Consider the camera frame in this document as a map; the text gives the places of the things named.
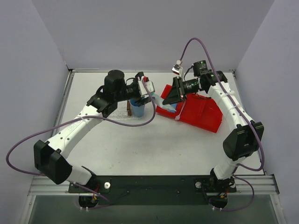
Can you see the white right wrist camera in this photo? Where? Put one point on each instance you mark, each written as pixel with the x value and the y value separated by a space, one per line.
pixel 177 68

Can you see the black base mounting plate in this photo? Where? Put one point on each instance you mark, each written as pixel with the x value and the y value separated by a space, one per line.
pixel 102 191

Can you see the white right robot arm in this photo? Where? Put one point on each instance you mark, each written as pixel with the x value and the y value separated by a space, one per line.
pixel 245 134

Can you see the clear textured acrylic tray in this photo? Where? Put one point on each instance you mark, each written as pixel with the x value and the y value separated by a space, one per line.
pixel 121 113

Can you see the blue toothpaste tube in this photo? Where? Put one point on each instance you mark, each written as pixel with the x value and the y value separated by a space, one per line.
pixel 171 109

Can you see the red plastic bin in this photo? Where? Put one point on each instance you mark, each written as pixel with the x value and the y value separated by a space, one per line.
pixel 199 111

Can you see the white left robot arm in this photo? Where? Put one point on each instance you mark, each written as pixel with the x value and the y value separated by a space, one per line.
pixel 50 157

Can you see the blue plastic cup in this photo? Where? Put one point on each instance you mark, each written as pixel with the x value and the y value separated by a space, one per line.
pixel 138 111

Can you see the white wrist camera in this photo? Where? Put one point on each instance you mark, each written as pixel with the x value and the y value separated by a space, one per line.
pixel 145 86
pixel 177 68

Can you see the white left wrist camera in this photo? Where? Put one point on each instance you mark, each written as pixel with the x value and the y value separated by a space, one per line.
pixel 145 86

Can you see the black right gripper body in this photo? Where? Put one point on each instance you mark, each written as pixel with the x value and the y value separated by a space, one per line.
pixel 179 87

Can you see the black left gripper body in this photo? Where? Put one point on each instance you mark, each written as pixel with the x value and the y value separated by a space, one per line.
pixel 142 101

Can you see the white pink toothbrush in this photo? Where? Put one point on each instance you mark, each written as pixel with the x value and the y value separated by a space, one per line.
pixel 177 118

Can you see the aluminium front rail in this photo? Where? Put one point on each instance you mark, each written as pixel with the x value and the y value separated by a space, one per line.
pixel 262 185

